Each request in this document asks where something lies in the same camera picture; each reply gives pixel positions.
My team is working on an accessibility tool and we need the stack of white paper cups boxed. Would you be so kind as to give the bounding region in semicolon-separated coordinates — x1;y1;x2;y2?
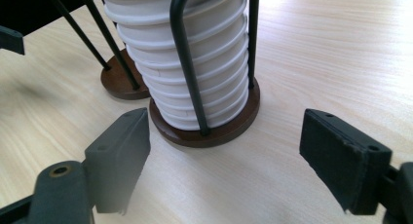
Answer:
94;0;251;131

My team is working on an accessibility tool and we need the black wire cup holder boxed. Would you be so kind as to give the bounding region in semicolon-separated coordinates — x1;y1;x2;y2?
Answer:
45;0;261;149

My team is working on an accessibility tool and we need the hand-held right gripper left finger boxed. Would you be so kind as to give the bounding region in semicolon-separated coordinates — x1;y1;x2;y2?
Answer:
84;107;152;215

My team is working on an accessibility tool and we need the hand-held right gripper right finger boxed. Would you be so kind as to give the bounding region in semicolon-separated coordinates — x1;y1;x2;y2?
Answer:
298;108;394;217

